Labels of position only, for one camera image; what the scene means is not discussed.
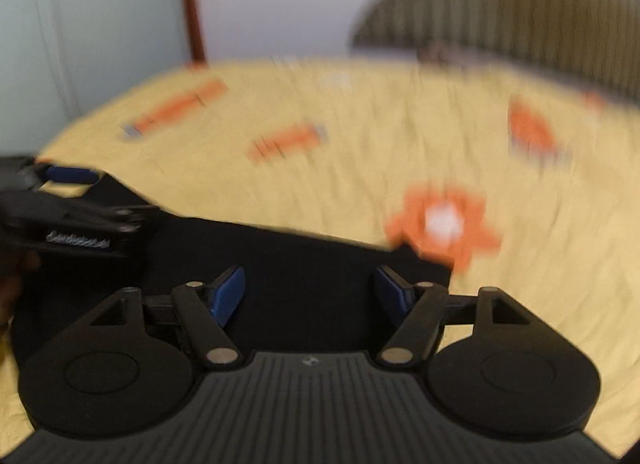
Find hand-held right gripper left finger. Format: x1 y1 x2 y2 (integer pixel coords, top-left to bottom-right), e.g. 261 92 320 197
90 265 247 370

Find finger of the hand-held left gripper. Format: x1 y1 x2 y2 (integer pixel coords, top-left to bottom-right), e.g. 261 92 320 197
20 165 104 191
61 200 161 235

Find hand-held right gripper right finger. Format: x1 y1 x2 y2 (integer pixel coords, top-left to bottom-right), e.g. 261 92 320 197
375 265 531 370

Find black pants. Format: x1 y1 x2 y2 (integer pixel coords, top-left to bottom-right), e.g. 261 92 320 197
10 175 454 370

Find yellow printed blanket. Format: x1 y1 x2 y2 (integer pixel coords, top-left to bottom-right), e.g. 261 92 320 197
0 56 640 460

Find frosted glass flower door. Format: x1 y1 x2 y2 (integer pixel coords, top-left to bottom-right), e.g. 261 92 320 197
0 0 196 155

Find olive padded headboard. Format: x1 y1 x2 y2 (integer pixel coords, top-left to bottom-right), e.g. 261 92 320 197
350 0 640 102

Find red-brown wooden door frame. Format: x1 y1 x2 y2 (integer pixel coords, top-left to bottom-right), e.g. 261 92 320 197
177 0 210 69

